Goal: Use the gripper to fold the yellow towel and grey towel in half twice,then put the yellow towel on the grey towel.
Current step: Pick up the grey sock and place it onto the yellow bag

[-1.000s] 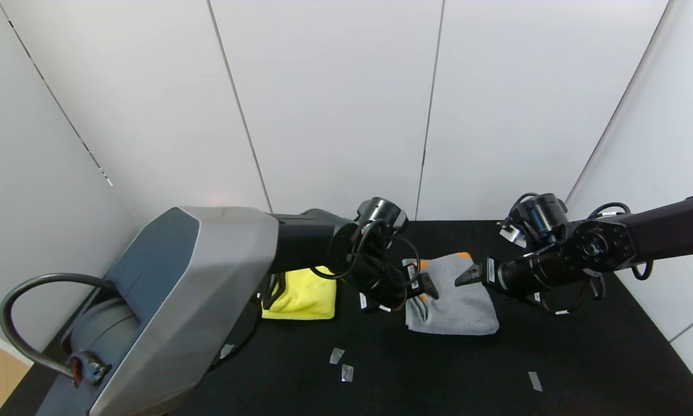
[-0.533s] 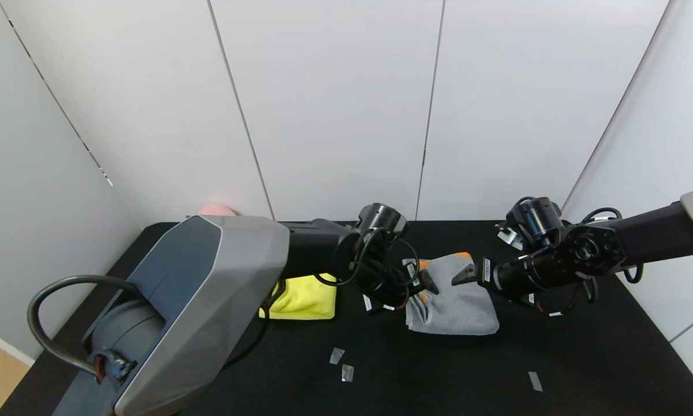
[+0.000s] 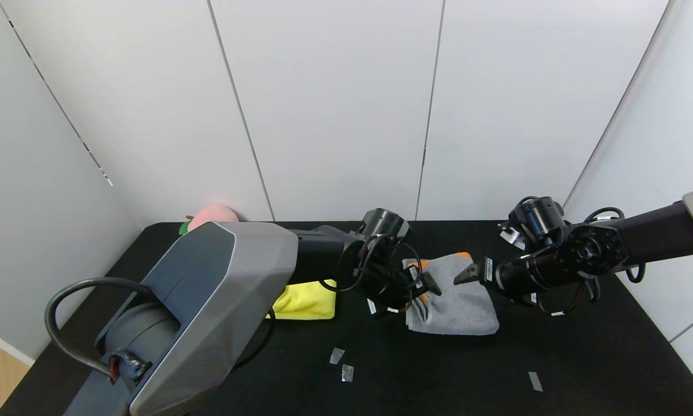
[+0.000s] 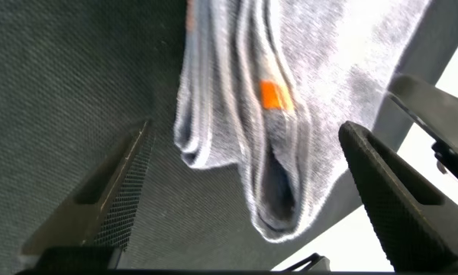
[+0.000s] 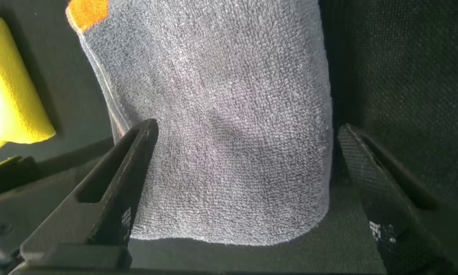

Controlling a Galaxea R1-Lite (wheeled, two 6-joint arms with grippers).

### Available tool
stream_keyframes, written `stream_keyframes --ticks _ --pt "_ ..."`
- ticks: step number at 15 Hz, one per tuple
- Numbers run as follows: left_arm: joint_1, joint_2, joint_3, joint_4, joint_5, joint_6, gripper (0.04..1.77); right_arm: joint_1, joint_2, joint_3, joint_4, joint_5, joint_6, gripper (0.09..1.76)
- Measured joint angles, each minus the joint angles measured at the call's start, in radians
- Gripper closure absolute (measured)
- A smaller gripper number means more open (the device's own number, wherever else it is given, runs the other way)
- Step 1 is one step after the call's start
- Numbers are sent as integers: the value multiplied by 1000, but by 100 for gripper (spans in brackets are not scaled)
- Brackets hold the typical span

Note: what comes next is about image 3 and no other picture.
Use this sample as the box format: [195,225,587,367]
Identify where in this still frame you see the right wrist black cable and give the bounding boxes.
[500,196,647,317]

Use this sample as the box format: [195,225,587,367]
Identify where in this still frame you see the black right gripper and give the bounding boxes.
[453,256,531,300]

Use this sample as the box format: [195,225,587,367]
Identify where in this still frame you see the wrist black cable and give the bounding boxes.
[319,234,425,315]
[500,196,647,317]

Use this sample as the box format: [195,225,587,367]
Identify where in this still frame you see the pink plush peach toy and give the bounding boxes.
[179,204,242,236]

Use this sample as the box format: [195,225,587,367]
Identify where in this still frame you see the grey towel with orange stripes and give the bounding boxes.
[403,251,500,336]

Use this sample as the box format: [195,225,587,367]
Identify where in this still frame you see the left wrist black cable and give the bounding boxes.
[319,234,425,315]

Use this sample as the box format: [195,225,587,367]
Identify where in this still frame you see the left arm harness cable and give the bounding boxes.
[44,277,277,382]

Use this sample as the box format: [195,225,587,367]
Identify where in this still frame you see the yellow towel with black trim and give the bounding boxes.
[266,280,337,320]

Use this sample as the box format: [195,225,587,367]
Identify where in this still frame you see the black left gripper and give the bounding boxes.
[393,265,442,300]

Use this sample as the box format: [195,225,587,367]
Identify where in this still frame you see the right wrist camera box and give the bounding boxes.
[500,225,526,250]

